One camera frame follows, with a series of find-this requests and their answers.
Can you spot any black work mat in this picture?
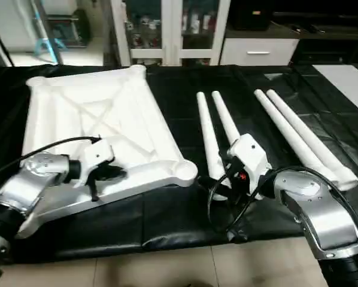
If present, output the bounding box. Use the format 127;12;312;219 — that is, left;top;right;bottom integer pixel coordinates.
0;63;358;264

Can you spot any white plastic table top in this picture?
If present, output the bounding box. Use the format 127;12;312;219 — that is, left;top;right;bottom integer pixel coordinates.
14;65;199;239

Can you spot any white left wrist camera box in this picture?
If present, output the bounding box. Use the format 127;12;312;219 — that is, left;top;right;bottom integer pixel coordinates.
77;139;115;186

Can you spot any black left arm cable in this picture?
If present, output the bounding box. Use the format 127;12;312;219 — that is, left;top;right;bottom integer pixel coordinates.
0;136;102;180

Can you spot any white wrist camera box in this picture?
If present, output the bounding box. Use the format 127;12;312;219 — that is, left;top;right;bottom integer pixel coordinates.
227;134;272;198
77;139;115;186

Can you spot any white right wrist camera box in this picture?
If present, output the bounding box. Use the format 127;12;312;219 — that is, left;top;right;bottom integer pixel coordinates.
227;134;272;198

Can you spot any white drawer unit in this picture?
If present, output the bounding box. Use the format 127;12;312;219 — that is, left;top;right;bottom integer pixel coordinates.
220;37;299;66

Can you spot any white drawer cabinet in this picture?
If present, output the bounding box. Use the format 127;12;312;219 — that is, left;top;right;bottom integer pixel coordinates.
227;0;358;66

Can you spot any white plastic table leg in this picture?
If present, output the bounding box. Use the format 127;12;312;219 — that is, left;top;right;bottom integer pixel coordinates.
254;90;341;186
266;90;358;192
212;91;244;150
196;91;227;183

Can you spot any white glass door cabinet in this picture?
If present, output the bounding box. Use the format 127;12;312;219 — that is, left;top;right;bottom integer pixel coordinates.
110;0;230;66

